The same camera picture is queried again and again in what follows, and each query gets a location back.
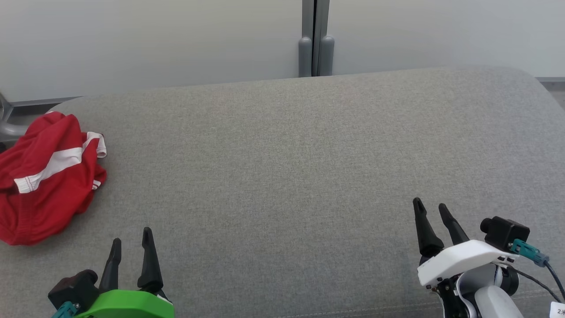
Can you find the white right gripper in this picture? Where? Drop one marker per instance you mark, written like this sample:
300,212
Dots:
463,258

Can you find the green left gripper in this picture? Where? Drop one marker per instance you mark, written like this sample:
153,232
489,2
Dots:
128,307

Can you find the red shorts white trim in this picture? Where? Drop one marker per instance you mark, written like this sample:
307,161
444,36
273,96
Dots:
48,137

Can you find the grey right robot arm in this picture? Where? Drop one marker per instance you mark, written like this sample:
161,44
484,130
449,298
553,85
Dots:
494,300

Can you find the grey fabric cushion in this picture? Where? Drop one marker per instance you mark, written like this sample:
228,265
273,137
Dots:
282,176

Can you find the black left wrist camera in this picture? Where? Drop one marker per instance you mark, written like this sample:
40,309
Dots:
73,289

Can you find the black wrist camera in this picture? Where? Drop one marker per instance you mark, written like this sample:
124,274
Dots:
73,289
505,232

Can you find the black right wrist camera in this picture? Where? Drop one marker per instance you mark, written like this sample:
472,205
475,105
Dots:
505,232

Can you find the grey frame leg with caster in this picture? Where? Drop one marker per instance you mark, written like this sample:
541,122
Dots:
8,130

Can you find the grey partition post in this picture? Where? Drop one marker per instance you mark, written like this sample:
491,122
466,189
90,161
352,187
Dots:
315,39

